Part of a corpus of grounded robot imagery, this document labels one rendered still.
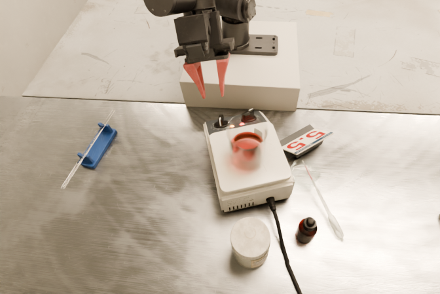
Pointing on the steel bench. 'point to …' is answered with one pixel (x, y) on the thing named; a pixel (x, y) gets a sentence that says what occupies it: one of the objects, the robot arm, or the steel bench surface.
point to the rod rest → (98, 147)
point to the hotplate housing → (269, 192)
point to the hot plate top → (279, 164)
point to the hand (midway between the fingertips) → (213, 92)
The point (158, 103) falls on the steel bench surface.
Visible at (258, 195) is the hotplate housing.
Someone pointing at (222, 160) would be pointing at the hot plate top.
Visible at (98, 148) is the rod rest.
